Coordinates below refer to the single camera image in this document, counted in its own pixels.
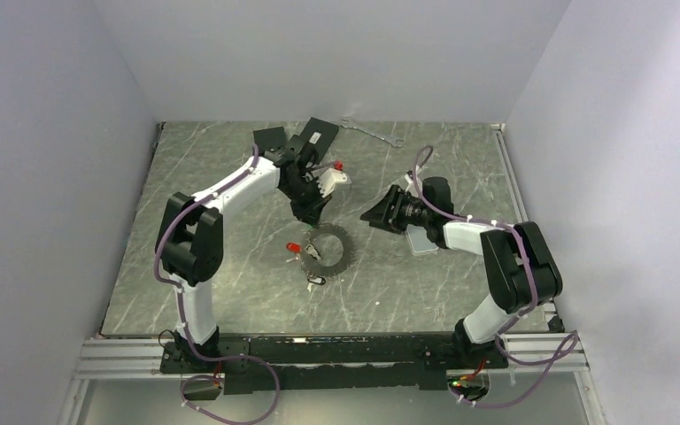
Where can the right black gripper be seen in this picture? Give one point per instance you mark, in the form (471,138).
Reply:
(382,215)

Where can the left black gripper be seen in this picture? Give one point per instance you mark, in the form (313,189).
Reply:
(310,213)

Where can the red tagged key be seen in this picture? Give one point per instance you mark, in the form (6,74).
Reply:
(294,248)

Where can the black tagged key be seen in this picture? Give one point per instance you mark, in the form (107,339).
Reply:
(315,281)

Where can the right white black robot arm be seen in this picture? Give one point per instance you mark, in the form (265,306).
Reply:
(520,270)

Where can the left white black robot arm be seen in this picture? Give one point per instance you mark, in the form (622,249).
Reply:
(190,246)

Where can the clear plastic case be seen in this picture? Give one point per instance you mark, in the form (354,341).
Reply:
(419,241)

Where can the silver wrench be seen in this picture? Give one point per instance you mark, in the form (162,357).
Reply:
(351,124)

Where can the black box with label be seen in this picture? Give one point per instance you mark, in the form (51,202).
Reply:
(315,140)

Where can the black flat box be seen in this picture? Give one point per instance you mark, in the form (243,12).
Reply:
(270,139)

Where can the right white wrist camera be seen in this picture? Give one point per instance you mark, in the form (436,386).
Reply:
(411,179)

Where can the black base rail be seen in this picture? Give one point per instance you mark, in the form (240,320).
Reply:
(255,363)

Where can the aluminium frame rail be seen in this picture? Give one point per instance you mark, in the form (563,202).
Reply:
(142,358)

